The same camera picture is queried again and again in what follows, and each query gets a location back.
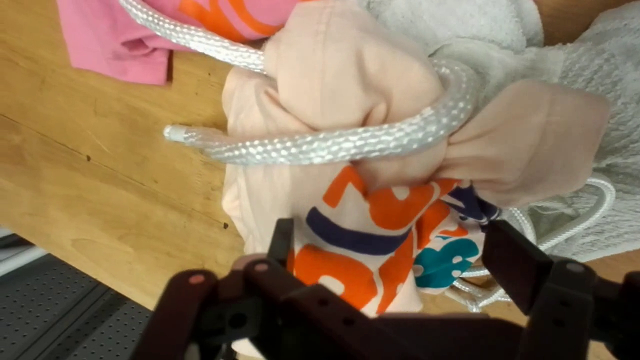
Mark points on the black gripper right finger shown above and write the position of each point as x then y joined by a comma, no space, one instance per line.
560,306

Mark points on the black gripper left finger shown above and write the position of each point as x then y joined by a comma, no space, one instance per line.
280,300

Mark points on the white grey towel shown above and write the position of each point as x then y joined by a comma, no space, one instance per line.
601,81

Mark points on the cream shirt orange blue print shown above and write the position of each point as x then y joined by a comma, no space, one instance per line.
346,73

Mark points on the pink t-shirt orange print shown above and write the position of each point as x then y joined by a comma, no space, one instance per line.
112,41

